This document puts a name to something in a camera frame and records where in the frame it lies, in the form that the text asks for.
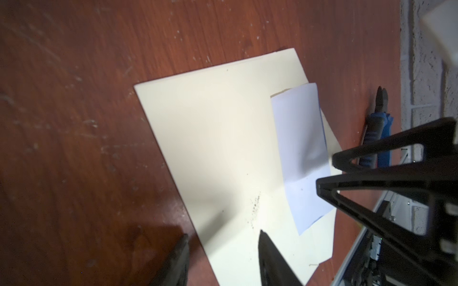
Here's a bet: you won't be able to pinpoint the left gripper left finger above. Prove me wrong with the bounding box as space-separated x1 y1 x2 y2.
150 234 190 286

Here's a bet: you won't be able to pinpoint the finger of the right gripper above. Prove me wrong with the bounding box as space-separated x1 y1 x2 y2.
332 117 458 176
317 157 458 286

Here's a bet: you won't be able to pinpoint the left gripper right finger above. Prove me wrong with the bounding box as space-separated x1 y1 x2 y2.
258 230 302 286

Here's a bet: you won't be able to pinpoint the white letter with blue border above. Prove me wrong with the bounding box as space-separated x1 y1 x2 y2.
271 83 332 235

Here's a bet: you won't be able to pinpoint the cream yellow envelope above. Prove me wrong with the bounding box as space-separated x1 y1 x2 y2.
135 48 341 286

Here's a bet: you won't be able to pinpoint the blue handled pliers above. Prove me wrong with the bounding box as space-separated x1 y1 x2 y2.
359 87 394 169

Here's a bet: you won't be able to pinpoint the aluminium front rail frame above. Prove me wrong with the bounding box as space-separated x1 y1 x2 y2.
332 191 430 286

